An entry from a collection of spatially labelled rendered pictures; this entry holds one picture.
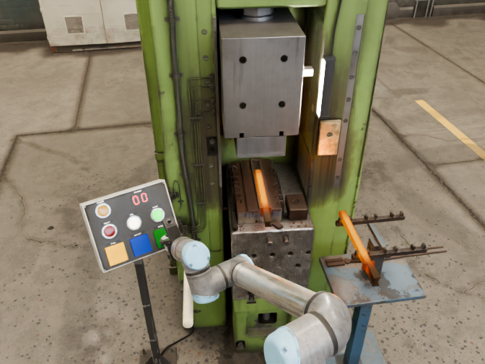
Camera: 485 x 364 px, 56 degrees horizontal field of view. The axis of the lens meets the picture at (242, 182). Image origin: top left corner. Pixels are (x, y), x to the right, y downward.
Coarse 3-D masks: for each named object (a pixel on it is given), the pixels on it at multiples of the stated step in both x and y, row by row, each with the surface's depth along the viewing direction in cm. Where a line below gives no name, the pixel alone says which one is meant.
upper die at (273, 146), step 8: (240, 136) 183; (264, 136) 183; (272, 136) 183; (280, 136) 184; (240, 144) 184; (248, 144) 184; (256, 144) 185; (264, 144) 185; (272, 144) 185; (280, 144) 186; (240, 152) 186; (248, 152) 187; (256, 152) 187; (264, 152) 187; (272, 152) 188; (280, 152) 188
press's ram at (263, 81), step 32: (224, 32) 164; (256, 32) 164; (288, 32) 164; (224, 64) 164; (256, 64) 165; (288, 64) 166; (224, 96) 171; (256, 96) 172; (288, 96) 174; (224, 128) 179; (256, 128) 180; (288, 128) 182
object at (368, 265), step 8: (344, 216) 200; (344, 224) 197; (352, 224) 196; (352, 232) 192; (352, 240) 189; (360, 240) 188; (360, 248) 184; (360, 256) 181; (368, 256) 180; (368, 264) 175; (368, 272) 177; (376, 272) 172; (376, 280) 170
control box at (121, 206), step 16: (128, 192) 181; (144, 192) 184; (160, 192) 187; (96, 208) 176; (112, 208) 179; (128, 208) 181; (144, 208) 184; (160, 208) 187; (96, 224) 176; (112, 224) 179; (144, 224) 184; (160, 224) 187; (96, 240) 176; (112, 240) 179; (128, 240) 182; (96, 256) 183; (128, 256) 182; (144, 256) 185
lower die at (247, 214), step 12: (240, 168) 234; (252, 168) 230; (264, 168) 232; (240, 180) 225; (252, 180) 224; (264, 180) 222; (240, 192) 217; (252, 192) 215; (276, 192) 215; (240, 204) 209; (252, 204) 208; (276, 204) 207; (240, 216) 206; (252, 216) 206; (276, 216) 207
